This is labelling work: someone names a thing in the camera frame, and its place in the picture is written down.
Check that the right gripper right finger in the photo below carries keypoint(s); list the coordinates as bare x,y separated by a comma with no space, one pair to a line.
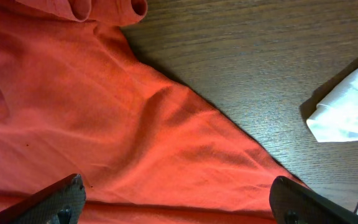
292,203

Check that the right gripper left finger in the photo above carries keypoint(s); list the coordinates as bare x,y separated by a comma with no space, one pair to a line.
59,203

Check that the orange red printed t-shirt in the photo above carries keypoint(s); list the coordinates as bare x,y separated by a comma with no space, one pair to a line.
74,99

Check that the white t-shirt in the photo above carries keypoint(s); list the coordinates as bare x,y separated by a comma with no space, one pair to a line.
336,116

